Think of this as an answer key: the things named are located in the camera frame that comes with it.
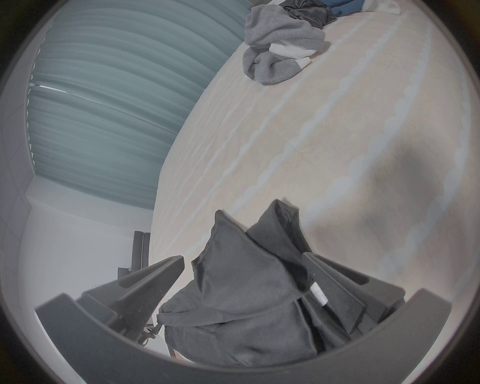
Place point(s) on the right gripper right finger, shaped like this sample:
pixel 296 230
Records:
pixel 360 288

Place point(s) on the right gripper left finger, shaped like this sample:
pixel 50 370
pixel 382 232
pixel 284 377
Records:
pixel 138 296

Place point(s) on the black T-shirt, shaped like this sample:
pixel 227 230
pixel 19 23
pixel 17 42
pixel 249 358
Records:
pixel 243 292

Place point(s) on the bed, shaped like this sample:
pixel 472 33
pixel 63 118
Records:
pixel 337 150

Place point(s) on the pile of clothes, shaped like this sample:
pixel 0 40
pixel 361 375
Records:
pixel 277 41

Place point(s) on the blue-green curtain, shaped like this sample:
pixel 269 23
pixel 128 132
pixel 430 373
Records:
pixel 93 150
pixel 131 52

